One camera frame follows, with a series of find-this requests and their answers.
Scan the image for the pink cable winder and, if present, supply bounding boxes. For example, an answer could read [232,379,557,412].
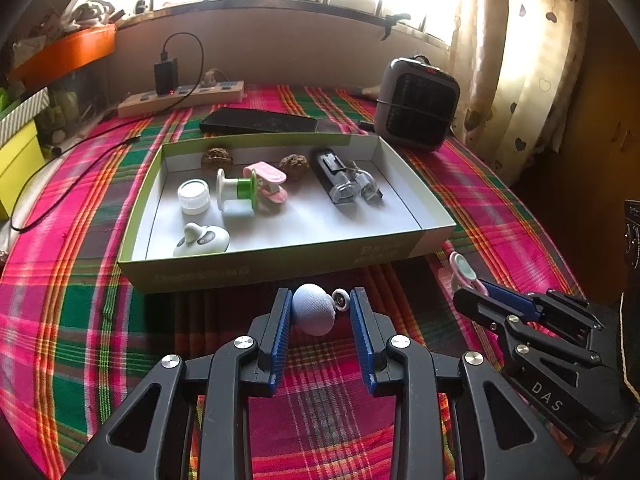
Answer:
[440,251,488,296]

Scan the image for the grey fan heater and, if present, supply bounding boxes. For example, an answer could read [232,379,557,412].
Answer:
[376,56,461,152]

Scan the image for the yellow-green box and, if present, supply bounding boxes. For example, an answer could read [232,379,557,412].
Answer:
[0,122,47,221]

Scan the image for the white panda-shaped massager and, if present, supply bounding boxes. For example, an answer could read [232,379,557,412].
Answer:
[172,223,231,259]

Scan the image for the black smartphone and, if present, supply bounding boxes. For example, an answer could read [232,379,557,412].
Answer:
[200,107,319,135]

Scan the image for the white power strip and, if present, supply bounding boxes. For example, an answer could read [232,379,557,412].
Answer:
[117,80,247,118]

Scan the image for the dark device with clear dome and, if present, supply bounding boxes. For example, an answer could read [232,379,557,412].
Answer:
[350,160,387,207]

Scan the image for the orange box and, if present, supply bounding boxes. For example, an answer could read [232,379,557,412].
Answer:
[7,24,118,91]

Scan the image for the black window latch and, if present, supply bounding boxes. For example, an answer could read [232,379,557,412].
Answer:
[377,12,413,41]

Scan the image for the plaid blanket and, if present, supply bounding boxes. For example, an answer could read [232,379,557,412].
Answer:
[0,82,586,480]

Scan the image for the green striped box lid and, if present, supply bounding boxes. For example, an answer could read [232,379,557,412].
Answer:
[0,86,51,146]

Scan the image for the pale green jar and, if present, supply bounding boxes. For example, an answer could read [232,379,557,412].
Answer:
[47,87,81,126]

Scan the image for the black charger cable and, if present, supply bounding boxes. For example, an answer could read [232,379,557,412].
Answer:
[10,32,206,233]

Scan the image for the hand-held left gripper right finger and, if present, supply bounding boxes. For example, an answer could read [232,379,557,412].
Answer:
[349,287,583,480]

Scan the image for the pink clip with grey pad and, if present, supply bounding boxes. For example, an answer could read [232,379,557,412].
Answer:
[244,161,291,207]

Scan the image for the white green spool massager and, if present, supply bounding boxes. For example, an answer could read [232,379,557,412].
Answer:
[215,167,261,211]

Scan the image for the light blue fabric ball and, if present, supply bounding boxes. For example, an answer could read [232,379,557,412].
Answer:
[291,284,353,337]

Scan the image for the brown wooden cabinet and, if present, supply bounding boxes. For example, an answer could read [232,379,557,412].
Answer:
[560,35,640,311]

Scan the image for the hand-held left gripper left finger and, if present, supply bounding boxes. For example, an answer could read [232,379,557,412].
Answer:
[60,287,293,480]

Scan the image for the heart-patterned curtain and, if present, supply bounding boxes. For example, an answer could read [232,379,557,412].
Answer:
[450,0,591,186]

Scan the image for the white crumpled clutter pile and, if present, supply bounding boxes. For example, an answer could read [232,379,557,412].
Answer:
[30,0,131,36]

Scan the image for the brown walnut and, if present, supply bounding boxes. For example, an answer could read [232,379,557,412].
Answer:
[279,154,311,177]
[201,147,236,171]

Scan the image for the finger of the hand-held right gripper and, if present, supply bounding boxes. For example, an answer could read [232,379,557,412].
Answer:
[451,286,602,369]
[479,280,608,334]

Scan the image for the black device with clear cap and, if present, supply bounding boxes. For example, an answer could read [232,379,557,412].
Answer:
[311,148,362,206]

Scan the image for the small white jar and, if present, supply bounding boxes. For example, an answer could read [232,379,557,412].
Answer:
[177,180,211,216]

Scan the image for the green white cardboard box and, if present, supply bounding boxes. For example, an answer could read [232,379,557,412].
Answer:
[116,133,457,295]

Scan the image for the black charger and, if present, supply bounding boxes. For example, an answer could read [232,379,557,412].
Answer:
[154,57,181,96]

